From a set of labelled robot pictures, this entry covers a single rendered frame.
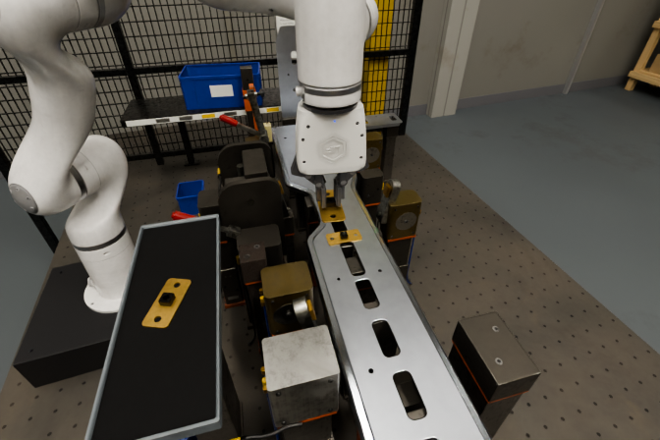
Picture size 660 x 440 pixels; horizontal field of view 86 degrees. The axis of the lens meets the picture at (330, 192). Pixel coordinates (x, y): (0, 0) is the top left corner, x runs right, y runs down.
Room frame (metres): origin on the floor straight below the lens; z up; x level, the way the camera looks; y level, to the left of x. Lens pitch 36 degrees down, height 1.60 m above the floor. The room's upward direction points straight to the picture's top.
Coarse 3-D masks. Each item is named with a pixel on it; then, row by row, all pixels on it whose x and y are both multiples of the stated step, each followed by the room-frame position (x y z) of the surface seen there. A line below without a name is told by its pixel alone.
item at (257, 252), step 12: (240, 252) 0.48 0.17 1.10; (252, 252) 0.48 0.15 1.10; (264, 252) 0.48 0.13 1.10; (240, 264) 0.46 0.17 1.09; (252, 264) 0.46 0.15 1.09; (264, 264) 0.47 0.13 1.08; (252, 276) 0.46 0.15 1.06; (252, 288) 0.46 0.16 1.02; (252, 300) 0.46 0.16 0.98; (252, 312) 0.46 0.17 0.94; (264, 324) 0.46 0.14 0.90; (264, 336) 0.47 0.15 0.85
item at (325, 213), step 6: (330, 192) 0.50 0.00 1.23; (330, 198) 0.47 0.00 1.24; (318, 204) 0.46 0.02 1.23; (330, 204) 0.45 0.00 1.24; (324, 210) 0.45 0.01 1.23; (330, 210) 0.45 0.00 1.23; (336, 210) 0.45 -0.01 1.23; (342, 210) 0.45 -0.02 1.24; (324, 216) 0.43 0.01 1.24; (336, 216) 0.43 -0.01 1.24; (342, 216) 0.43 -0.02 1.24; (324, 222) 0.42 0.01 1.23
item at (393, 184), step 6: (390, 180) 0.73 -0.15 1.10; (396, 180) 0.73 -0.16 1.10; (390, 186) 0.72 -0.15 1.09; (396, 186) 0.71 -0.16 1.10; (384, 192) 0.72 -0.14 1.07; (390, 192) 0.71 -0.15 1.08; (396, 192) 0.71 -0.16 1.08; (384, 198) 0.73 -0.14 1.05; (390, 198) 0.71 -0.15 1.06; (396, 198) 0.71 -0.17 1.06; (384, 204) 0.72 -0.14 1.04; (378, 210) 0.73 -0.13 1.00; (384, 210) 0.71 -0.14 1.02; (378, 216) 0.72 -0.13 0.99; (384, 216) 0.70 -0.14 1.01; (384, 222) 0.70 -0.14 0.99
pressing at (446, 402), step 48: (288, 144) 1.10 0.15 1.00; (336, 288) 0.48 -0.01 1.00; (384, 288) 0.48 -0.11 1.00; (336, 336) 0.37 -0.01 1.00; (432, 336) 0.37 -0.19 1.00; (384, 384) 0.28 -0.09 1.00; (432, 384) 0.28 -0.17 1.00; (384, 432) 0.22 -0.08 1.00; (432, 432) 0.22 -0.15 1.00; (480, 432) 0.22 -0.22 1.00
